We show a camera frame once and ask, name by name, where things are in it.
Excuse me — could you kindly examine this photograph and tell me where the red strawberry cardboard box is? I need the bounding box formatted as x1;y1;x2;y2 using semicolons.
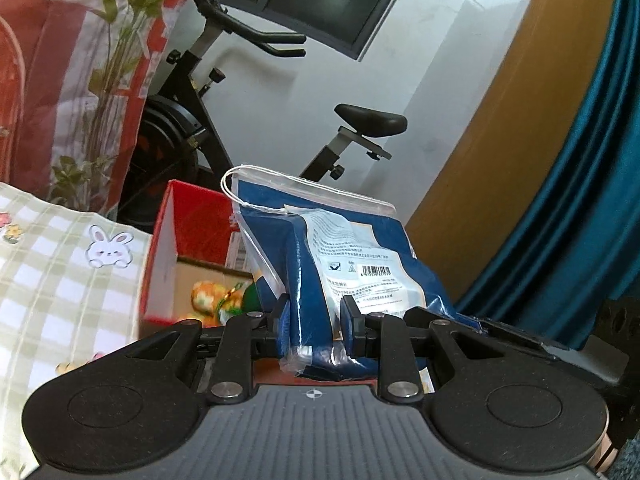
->
138;180;253;337

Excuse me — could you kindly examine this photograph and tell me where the person left hand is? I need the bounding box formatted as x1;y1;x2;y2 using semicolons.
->
589;434;618;474

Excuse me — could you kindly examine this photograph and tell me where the pink printed backdrop cloth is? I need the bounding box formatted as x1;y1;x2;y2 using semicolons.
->
1;0;186;216

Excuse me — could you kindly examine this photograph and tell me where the blue packaged bag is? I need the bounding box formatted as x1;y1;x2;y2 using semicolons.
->
220;165;480;380

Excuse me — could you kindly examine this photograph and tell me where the wooden door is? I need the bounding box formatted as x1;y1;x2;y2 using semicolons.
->
407;0;614;300

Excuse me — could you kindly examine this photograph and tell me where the blue curtain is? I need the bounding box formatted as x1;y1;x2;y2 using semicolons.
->
456;0;639;348

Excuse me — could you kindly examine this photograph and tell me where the green checked tablecloth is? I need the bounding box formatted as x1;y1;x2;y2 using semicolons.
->
1;184;151;479

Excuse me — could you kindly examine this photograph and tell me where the black exercise bike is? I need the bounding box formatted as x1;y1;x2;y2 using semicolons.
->
115;0;409;233

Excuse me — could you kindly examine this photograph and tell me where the orange floral cloth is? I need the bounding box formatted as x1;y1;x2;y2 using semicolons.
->
177;281;262;327

